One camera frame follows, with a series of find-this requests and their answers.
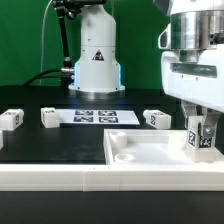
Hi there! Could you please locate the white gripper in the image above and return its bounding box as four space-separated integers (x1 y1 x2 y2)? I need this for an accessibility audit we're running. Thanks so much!
158 27 224 137

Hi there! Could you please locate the white square table top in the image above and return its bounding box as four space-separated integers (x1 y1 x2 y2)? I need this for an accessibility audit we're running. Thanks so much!
103 129 224 166

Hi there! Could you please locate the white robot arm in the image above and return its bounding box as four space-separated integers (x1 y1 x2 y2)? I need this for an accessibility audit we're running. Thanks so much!
70 0 224 137

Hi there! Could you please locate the white U-shaped obstacle fence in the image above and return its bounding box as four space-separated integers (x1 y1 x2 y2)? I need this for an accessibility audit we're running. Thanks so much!
0 129 224 192

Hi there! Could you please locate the white sheet with tags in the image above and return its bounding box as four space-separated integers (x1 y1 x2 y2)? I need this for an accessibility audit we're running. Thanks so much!
57 109 139 125

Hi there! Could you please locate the black cable bundle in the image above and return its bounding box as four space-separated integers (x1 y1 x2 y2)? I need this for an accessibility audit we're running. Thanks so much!
23 67 75 88

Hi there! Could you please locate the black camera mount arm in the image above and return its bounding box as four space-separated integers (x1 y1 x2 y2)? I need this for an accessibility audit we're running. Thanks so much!
52 0 107 68

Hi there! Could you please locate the white cable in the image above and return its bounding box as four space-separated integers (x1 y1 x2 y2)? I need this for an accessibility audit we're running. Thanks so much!
38 0 54 87

